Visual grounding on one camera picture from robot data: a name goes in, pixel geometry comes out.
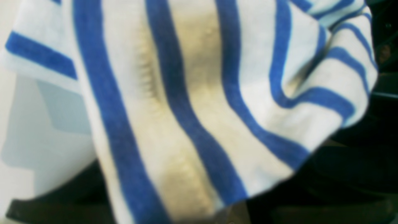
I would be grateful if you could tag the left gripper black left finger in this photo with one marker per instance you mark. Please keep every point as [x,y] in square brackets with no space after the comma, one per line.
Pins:
[81,200]

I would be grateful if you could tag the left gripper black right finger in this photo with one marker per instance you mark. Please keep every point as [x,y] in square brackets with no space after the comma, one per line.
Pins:
[342,183]

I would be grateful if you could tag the blue white striped T-shirt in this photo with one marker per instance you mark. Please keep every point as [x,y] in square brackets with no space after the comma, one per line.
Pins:
[195,105]

